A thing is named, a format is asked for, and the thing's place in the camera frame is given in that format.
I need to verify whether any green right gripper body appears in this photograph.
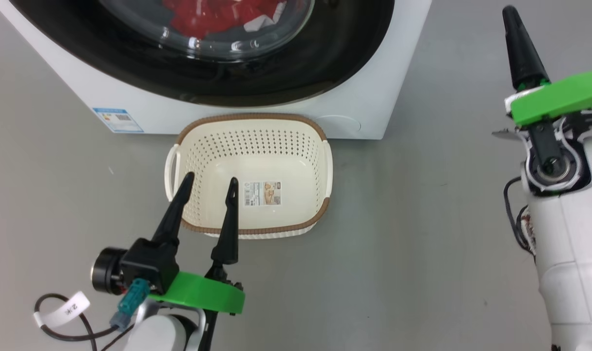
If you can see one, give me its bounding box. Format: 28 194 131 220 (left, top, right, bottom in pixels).
505 68 592 128

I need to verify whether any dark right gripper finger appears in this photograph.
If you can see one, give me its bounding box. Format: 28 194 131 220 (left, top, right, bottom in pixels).
501 5 550 91

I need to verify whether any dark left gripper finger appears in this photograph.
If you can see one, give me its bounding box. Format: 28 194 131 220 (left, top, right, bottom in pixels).
152 172 195 244
211 177 240 266

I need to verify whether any blue energy label sticker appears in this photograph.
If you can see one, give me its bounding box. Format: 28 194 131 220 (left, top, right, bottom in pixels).
92 107 144 134

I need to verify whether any white cable tag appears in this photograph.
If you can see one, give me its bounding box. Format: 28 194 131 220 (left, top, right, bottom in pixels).
33 291 91 329

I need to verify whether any white washing machine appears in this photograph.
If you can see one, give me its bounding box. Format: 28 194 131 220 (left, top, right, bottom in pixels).
0 0 433 140

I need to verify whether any red and white garment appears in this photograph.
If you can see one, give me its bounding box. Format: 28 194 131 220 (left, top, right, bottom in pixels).
162 0 289 38

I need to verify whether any thin black cable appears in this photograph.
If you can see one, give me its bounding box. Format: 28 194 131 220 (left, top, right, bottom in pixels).
34 292 133 351

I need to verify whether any product label sticker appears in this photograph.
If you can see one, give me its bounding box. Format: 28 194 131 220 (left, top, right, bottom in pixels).
244 181 282 207

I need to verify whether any cream basket with brown rim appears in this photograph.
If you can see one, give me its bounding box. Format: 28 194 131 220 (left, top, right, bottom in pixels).
164 113 333 240

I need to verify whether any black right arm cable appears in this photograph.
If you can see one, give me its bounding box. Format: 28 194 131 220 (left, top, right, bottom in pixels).
503 175 538 257

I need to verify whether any teal left cable connector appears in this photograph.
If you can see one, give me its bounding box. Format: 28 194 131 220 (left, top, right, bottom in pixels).
110 278 151 330

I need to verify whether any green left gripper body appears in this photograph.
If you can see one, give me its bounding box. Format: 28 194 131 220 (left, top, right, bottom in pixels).
147 263 246 315

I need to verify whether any black round washer door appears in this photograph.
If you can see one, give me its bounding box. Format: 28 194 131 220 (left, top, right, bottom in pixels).
8 0 396 108

